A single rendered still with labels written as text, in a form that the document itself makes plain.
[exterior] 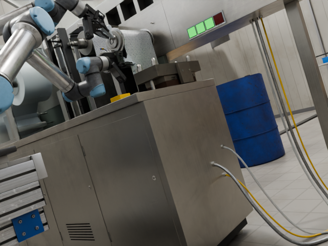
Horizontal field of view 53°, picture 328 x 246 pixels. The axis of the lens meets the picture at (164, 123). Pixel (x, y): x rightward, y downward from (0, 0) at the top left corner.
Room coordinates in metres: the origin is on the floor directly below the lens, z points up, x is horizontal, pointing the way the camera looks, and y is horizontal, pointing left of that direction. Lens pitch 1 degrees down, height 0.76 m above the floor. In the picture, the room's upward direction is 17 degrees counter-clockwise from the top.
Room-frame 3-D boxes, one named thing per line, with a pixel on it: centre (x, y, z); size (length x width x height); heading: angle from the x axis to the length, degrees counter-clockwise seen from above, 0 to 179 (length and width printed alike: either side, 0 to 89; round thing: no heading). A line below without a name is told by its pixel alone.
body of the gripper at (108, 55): (1.71, 0.16, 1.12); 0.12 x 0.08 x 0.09; 140
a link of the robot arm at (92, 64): (1.59, 0.26, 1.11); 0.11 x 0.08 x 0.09; 140
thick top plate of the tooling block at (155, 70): (1.85, -0.11, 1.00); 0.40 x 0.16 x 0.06; 140
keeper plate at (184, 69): (1.80, -0.19, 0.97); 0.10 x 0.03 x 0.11; 140
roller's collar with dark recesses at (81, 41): (1.98, 0.34, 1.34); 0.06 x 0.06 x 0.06; 50
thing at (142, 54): (1.90, 0.01, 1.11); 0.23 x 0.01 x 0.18; 140
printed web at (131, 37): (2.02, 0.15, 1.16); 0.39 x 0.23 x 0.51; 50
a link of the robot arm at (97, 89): (1.60, 0.28, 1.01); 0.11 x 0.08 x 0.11; 66
